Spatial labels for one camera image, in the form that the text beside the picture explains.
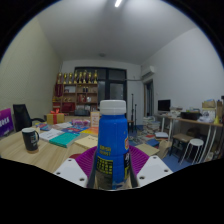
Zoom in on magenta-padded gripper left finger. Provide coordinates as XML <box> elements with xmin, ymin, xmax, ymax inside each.
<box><xmin>53</xmin><ymin>145</ymin><xmax>98</xmax><ymax>189</ymax></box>

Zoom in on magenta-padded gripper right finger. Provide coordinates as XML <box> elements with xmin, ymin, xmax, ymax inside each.
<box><xmin>128</xmin><ymin>144</ymin><xmax>174</xmax><ymax>188</ymax></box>

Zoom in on blue drink bottle white cap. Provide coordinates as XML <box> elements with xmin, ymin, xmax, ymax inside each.
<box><xmin>94</xmin><ymin>99</ymin><xmax>132</xmax><ymax>191</ymax></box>

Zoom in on flat round red coaster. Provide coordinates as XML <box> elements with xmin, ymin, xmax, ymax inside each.
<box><xmin>68</xmin><ymin>152</ymin><xmax>83</xmax><ymax>160</ymax></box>

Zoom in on teal book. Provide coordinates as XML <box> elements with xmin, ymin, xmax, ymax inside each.
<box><xmin>48</xmin><ymin>131</ymin><xmax>81</xmax><ymax>149</ymax></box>

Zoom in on blue printed book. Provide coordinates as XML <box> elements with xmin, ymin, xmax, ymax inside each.
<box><xmin>61</xmin><ymin>124</ymin><xmax>89</xmax><ymax>134</ymax></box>

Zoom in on pile of books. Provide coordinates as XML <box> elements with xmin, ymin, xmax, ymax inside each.
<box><xmin>142</xmin><ymin>119</ymin><xmax>170</xmax><ymax>142</ymax></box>

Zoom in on pink wrapped packet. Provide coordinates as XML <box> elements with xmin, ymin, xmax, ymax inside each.
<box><xmin>71</xmin><ymin>118</ymin><xmax>91</xmax><ymax>127</ymax></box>

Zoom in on white booklet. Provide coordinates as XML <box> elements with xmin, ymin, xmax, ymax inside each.
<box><xmin>38</xmin><ymin>128</ymin><xmax>65</xmax><ymax>142</ymax></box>

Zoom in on small upright wooden card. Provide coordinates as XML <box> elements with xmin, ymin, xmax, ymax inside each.
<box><xmin>90</xmin><ymin>110</ymin><xmax>101</xmax><ymax>128</ymax></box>

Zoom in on brown wooden stool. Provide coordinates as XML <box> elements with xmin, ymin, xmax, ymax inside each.
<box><xmin>169</xmin><ymin>133</ymin><xmax>195</xmax><ymax>158</ymax></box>

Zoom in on black tripod stand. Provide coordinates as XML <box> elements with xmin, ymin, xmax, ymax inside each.
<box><xmin>129</xmin><ymin>93</ymin><xmax>138</xmax><ymax>134</ymax></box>

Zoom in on yellow gift box red ribbon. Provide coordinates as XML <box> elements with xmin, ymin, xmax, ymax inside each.
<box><xmin>46</xmin><ymin>108</ymin><xmax>66</xmax><ymax>126</ymax></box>

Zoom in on white round stool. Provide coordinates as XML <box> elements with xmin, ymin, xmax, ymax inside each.
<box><xmin>180</xmin><ymin>138</ymin><xmax>205</xmax><ymax>165</ymax></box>

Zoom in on black cup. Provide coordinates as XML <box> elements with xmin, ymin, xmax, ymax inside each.
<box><xmin>21</xmin><ymin>127</ymin><xmax>40</xmax><ymax>154</ymax></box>

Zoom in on black computer monitor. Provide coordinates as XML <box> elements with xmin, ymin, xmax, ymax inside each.
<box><xmin>157</xmin><ymin>99</ymin><xmax>172</xmax><ymax>113</ymax></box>

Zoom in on wooden shelf unit with trophies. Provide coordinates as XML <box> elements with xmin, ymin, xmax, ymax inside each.
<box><xmin>52</xmin><ymin>69</ymin><xmax>100</xmax><ymax>116</ymax></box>

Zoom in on black box on desk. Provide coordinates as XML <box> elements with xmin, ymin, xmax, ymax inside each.
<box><xmin>180</xmin><ymin>111</ymin><xmax>201</xmax><ymax>121</ymax></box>

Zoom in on wooden side desk white legs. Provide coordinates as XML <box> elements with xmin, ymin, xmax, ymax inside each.
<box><xmin>154</xmin><ymin>113</ymin><xmax>224</xmax><ymax>161</ymax></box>

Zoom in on black framed glass door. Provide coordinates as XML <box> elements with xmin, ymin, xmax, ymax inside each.
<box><xmin>74</xmin><ymin>66</ymin><xmax>128</xmax><ymax>116</ymax></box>

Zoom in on black office chair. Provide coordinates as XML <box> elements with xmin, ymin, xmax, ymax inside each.
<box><xmin>12</xmin><ymin>103</ymin><xmax>46</xmax><ymax>133</ymax></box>

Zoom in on purple sign board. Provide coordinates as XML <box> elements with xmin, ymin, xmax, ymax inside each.
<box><xmin>0</xmin><ymin>107</ymin><xmax>15</xmax><ymax>138</ymax></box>

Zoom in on white air conditioner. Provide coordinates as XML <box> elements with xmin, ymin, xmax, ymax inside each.
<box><xmin>141</xmin><ymin>65</ymin><xmax>157</xmax><ymax>78</ymax></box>

